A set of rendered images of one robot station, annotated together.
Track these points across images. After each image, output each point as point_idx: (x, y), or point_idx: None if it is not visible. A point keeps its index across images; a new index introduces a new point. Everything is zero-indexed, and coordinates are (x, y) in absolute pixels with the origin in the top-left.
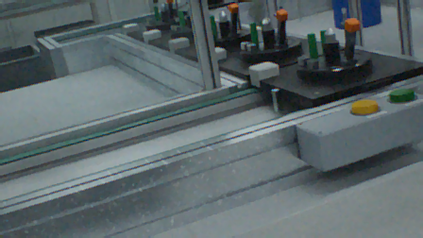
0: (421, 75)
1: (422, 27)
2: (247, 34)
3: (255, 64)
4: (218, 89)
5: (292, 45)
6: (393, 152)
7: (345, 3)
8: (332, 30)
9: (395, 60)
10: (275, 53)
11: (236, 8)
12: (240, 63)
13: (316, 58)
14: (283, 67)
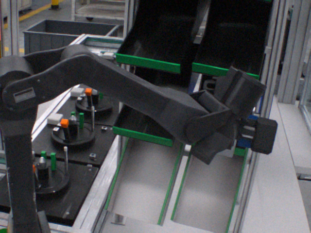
0: (66, 223)
1: None
2: (98, 110)
3: (46, 144)
4: (3, 152)
5: (74, 143)
6: None
7: None
8: (42, 160)
9: (76, 200)
10: (59, 143)
11: (88, 93)
12: (46, 137)
13: None
14: (49, 157)
